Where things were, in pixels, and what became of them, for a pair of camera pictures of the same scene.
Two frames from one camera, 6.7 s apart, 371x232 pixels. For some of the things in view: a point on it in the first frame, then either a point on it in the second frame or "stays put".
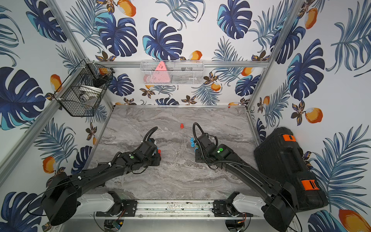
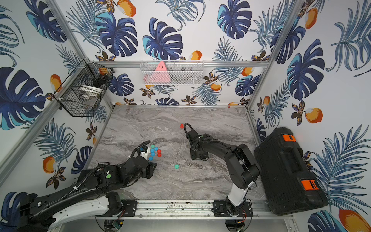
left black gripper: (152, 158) to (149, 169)
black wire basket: (80, 93) stays put
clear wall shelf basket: (173, 72) stays put
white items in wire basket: (87, 93) stays put
